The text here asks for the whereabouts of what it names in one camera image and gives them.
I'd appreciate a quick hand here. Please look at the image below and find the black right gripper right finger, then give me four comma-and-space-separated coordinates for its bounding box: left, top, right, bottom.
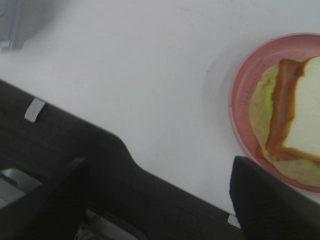
229, 156, 320, 240

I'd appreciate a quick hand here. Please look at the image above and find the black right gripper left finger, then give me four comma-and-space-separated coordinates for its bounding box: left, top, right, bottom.
0, 158, 90, 240

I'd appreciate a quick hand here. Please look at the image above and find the sandwich with bread and lettuce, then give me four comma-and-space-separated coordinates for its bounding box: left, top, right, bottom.
249, 56, 320, 188

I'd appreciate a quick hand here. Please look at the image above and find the pink round plate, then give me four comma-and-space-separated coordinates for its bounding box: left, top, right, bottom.
228, 32, 320, 196

